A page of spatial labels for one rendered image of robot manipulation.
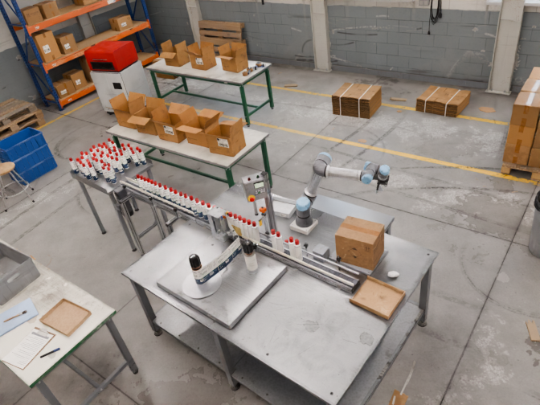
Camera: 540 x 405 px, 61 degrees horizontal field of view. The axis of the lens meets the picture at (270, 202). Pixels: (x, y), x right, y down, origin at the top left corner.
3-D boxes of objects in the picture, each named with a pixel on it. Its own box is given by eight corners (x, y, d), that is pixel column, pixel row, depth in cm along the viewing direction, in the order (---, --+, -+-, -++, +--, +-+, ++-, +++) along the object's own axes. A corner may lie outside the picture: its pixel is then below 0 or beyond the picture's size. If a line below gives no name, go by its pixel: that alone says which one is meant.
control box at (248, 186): (244, 197, 370) (240, 177, 359) (265, 190, 372) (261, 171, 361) (247, 203, 362) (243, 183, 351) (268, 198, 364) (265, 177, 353)
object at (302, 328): (121, 274, 387) (120, 272, 386) (238, 182, 474) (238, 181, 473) (334, 408, 269) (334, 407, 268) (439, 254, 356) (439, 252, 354)
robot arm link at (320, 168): (308, 166, 355) (371, 174, 338) (312, 159, 363) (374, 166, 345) (308, 178, 362) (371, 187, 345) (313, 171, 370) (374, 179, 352)
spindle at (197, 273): (194, 284, 355) (184, 257, 338) (202, 276, 360) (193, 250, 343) (202, 288, 350) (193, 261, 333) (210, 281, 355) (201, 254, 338)
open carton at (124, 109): (112, 128, 630) (101, 103, 607) (135, 114, 657) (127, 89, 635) (131, 133, 609) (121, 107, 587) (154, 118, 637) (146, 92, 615)
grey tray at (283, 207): (263, 212, 425) (263, 208, 422) (273, 200, 438) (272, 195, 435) (289, 218, 413) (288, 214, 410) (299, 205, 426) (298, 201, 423)
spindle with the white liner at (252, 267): (245, 272, 360) (238, 243, 342) (252, 264, 365) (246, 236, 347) (253, 276, 355) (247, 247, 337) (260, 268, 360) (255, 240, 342)
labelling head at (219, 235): (212, 236, 399) (206, 213, 384) (222, 228, 406) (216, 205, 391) (223, 242, 391) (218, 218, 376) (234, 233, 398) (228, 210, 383)
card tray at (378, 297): (349, 301, 328) (349, 298, 326) (367, 279, 343) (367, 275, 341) (387, 320, 311) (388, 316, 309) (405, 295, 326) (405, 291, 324)
